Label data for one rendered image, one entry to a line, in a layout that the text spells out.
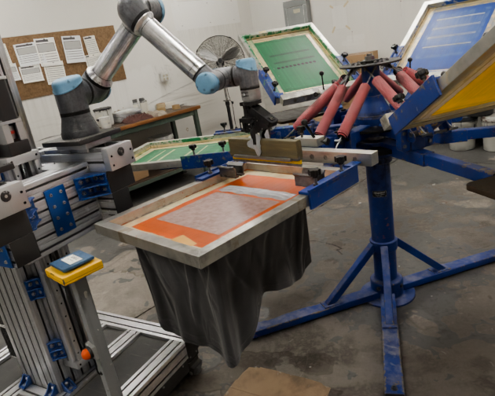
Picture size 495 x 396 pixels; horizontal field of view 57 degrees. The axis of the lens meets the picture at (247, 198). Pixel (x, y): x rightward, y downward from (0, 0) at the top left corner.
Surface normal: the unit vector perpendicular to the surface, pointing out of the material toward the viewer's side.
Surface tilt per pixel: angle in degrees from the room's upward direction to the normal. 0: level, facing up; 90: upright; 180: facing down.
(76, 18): 90
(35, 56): 87
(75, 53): 87
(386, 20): 90
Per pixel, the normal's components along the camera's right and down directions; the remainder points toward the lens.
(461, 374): -0.16, -0.93
